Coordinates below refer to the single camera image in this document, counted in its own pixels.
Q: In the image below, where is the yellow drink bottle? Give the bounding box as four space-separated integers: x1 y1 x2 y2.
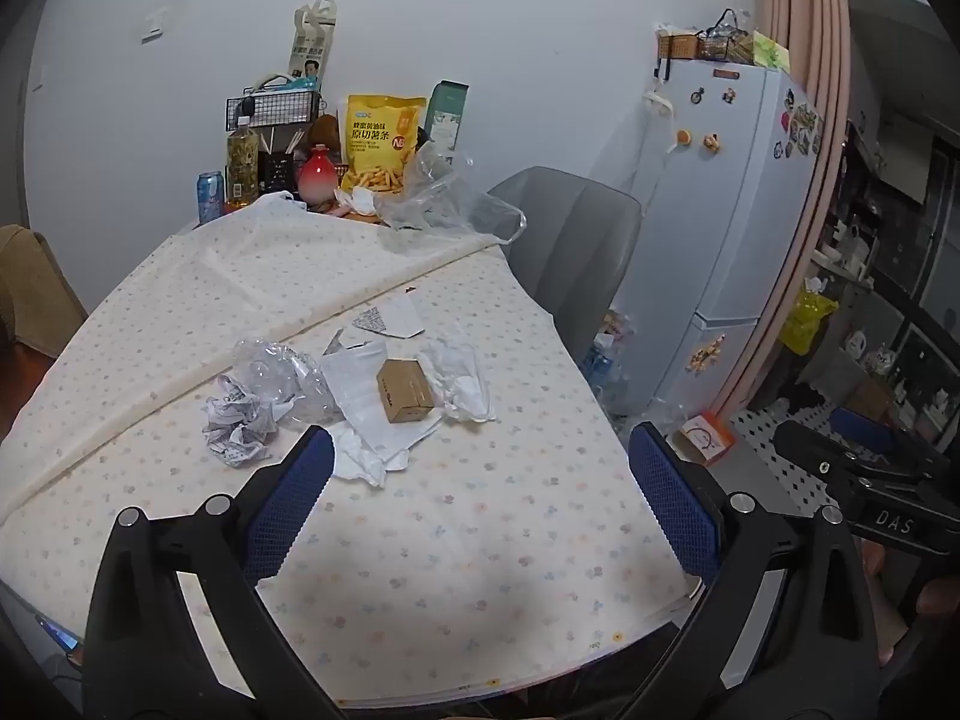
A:
225 116 261 211

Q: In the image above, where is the crumpled clear plastic wrap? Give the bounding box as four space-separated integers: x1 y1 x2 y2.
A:
231 337 338 421

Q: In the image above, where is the light green box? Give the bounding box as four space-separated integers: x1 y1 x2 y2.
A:
750 30 792 72

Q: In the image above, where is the tall printed paper bag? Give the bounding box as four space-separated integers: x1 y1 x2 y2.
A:
289 0 336 91

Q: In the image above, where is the green carton box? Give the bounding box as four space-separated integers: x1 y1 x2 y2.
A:
424 80 470 158

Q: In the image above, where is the pink door frame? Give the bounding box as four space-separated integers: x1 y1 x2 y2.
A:
716 0 852 413

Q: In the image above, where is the white paper card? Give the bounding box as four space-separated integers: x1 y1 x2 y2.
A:
352 292 427 341

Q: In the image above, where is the crumpled white paper sheet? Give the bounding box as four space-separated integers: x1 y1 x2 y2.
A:
330 424 391 487

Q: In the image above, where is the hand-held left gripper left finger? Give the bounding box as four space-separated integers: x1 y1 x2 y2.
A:
81 426 353 720

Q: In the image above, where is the black pen holder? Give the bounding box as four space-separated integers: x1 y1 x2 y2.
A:
259 150 297 192

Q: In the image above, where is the grey upholstered chair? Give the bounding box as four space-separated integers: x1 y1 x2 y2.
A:
486 165 644 372

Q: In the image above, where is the black wire carrier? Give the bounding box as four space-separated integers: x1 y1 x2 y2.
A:
697 9 755 65

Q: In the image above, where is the floral tablecloth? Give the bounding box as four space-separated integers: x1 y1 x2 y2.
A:
0 199 710 698

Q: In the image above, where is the small brown cardboard box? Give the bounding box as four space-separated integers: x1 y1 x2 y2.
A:
376 358 434 425

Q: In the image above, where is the brown round thing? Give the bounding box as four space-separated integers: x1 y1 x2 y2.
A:
307 114 342 155

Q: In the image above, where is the blue drink can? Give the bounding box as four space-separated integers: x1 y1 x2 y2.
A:
196 171 226 224

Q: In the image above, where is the white tissue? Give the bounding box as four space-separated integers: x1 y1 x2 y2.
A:
416 326 497 423

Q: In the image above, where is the printed paper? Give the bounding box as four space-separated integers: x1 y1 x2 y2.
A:
201 373 272 470

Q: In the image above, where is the yellow fridge magnet cluster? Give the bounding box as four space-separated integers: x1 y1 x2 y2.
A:
688 334 727 377

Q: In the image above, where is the clear bag of bottles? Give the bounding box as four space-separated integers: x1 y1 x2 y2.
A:
581 307 638 421

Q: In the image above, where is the white refrigerator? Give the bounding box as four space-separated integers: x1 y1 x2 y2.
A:
600 64 826 421

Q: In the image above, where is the large clear plastic bag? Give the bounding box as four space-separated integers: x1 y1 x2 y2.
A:
379 142 528 245

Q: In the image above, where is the red and white vase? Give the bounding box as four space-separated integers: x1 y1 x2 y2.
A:
296 144 338 205

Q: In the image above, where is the person's right hand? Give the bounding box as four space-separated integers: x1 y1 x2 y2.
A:
859 540 960 662

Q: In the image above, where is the yellow plastic bag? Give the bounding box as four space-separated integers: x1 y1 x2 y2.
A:
780 289 839 357

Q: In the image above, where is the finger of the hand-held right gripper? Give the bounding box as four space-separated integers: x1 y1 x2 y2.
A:
772 420 863 500
829 406 947 467

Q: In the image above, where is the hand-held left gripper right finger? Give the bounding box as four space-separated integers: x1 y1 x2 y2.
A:
600 422 882 720

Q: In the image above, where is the wooden box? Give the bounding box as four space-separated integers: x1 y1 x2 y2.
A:
656 28 702 61

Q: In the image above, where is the black wire basket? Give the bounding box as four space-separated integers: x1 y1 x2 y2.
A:
225 90 323 128

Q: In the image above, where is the orange and white box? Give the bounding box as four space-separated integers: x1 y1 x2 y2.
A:
679 412 740 466

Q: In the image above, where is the yellow snack bag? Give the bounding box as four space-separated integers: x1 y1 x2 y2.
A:
341 94 428 196

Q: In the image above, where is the brown armchair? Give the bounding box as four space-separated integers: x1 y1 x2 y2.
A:
0 225 89 357

